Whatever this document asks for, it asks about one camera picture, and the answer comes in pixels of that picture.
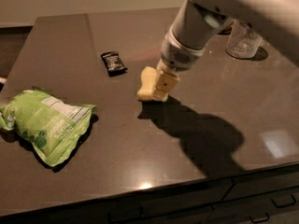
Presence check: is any dark drawer cabinet front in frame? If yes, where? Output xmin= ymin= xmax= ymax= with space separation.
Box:
xmin=0 ymin=163 xmax=299 ymax=224

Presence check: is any black drawer handle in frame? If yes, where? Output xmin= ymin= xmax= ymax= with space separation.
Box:
xmin=249 ymin=213 xmax=270 ymax=224
xmin=107 ymin=206 xmax=142 ymax=224
xmin=271 ymin=194 xmax=297 ymax=208

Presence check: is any clear plastic measuring cup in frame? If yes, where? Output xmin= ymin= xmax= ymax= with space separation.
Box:
xmin=225 ymin=21 xmax=263 ymax=60

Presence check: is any black drawer handle left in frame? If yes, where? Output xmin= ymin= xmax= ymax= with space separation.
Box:
xmin=107 ymin=206 xmax=142 ymax=224

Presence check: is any green chip bag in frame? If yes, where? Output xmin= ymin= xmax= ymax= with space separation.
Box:
xmin=0 ymin=89 xmax=95 ymax=167

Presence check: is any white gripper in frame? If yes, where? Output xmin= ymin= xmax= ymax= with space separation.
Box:
xmin=152 ymin=29 xmax=206 ymax=102

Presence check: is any yellow sponge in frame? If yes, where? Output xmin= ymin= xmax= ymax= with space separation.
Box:
xmin=136 ymin=66 xmax=168 ymax=102

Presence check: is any black rxbar chocolate wrapper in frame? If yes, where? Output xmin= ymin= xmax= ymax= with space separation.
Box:
xmin=101 ymin=51 xmax=127 ymax=77

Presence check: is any black drawer handle right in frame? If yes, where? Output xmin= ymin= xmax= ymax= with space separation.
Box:
xmin=271 ymin=194 xmax=297 ymax=208

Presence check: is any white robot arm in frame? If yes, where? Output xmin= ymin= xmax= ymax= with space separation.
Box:
xmin=149 ymin=0 xmax=299 ymax=101

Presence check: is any black drawer handle lower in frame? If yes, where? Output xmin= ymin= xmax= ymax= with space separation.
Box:
xmin=249 ymin=213 xmax=270 ymax=224

